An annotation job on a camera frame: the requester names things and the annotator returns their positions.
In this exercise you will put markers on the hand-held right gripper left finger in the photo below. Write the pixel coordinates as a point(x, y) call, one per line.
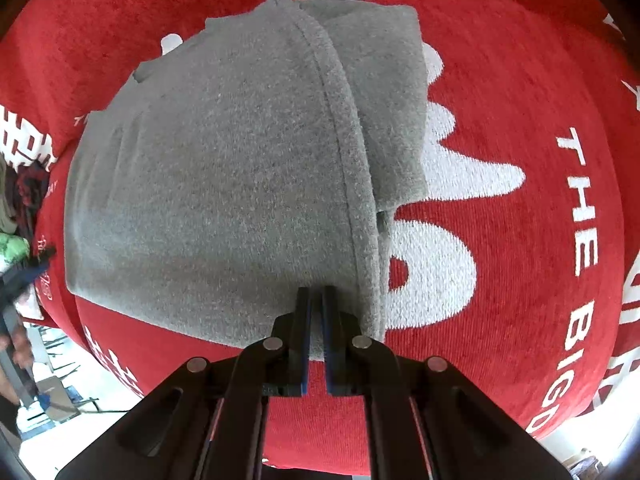
point(304, 340)

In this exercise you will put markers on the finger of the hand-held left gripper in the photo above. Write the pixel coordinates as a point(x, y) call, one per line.
point(42, 262)

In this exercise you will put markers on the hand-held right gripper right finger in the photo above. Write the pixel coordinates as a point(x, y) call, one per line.
point(330, 340)

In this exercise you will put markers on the grey sweater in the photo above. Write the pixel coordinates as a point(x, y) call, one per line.
point(225, 175)

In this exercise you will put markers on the person's left hand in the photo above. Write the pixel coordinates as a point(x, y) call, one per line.
point(21, 350)

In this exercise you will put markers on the green white cloth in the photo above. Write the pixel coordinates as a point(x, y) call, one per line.
point(12, 249)

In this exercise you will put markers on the dark plaid cloth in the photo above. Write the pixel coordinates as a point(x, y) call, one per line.
point(31, 190)

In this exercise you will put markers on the cardboard box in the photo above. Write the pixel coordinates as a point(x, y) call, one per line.
point(56, 400)

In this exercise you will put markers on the red printed blanket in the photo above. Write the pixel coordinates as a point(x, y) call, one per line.
point(500, 110)

